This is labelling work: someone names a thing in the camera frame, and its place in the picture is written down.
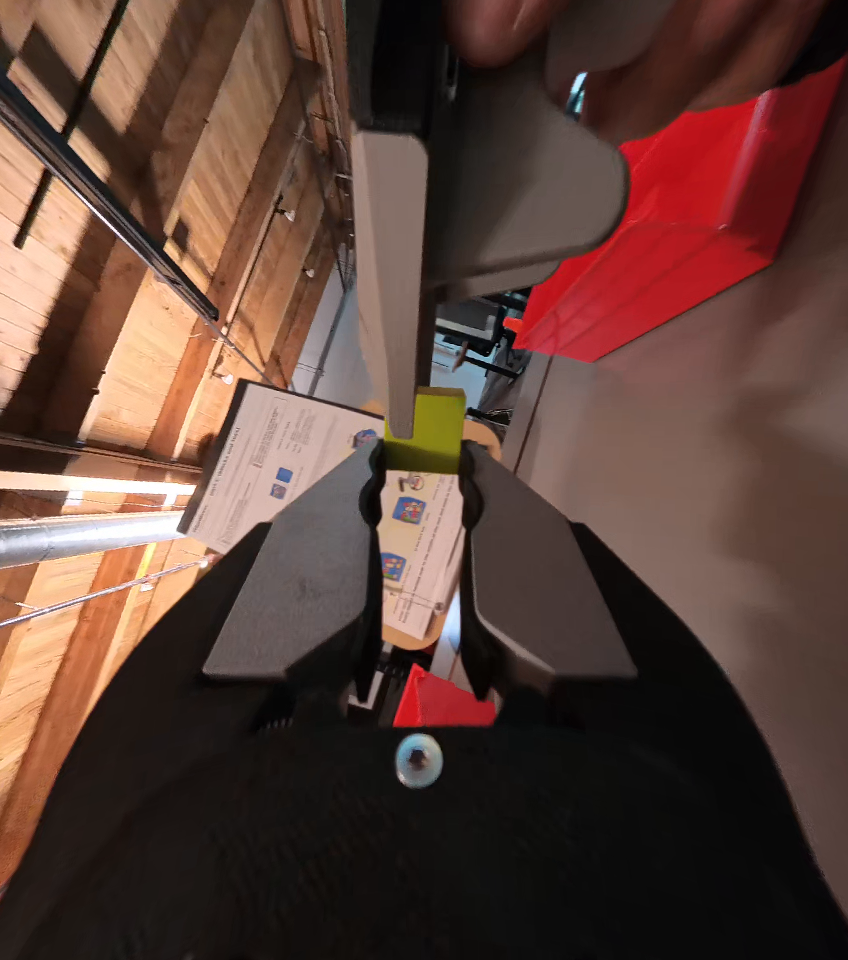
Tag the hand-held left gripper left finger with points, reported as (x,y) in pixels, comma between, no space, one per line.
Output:
(304,592)

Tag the person's right hand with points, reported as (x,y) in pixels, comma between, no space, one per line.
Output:
(731,52)

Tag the white printed instruction sheet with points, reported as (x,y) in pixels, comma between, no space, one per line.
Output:
(274,457)

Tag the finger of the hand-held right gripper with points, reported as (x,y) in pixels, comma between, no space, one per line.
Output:
(390,247)
(521,195)

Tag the small green wooden block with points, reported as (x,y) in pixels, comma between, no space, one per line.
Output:
(428,435)

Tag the long ceiling light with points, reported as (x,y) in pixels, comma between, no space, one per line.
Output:
(56,482)

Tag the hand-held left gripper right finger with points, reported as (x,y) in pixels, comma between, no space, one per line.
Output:
(536,592)

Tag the black ceiling rail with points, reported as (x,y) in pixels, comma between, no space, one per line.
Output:
(94,184)

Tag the background office furniture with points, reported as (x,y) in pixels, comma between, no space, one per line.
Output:
(480,330)

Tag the silver metal duct pipe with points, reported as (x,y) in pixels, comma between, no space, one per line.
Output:
(56,540)

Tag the red plastic bin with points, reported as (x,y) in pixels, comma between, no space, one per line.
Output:
(443,701)
(679,247)

